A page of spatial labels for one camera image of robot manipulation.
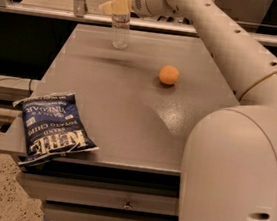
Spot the metal railing frame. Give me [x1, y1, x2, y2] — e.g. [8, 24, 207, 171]
[0, 0, 277, 47]

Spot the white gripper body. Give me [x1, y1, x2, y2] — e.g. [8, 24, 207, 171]
[131, 0, 176, 18]

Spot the clear plastic water bottle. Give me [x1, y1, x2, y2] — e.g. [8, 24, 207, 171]
[111, 13, 131, 50]

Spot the upper grey drawer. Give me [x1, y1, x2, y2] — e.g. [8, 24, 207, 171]
[16, 173, 178, 216]

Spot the upper drawer knob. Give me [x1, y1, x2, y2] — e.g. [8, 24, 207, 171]
[123, 200, 133, 211]

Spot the lower grey drawer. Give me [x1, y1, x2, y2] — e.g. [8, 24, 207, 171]
[41, 202, 177, 221]

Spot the orange fruit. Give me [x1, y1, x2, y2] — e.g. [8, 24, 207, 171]
[159, 65, 179, 85]

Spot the blue kettle chips bag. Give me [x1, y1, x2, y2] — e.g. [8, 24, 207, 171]
[12, 92, 99, 167]

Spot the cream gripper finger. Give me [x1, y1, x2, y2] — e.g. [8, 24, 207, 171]
[111, 0, 132, 15]
[100, 1, 113, 15]

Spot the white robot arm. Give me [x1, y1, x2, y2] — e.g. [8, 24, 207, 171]
[101, 0, 277, 221]

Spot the grey drawer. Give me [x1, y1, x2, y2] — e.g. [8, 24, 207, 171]
[16, 173, 178, 216]
[41, 202, 177, 221]

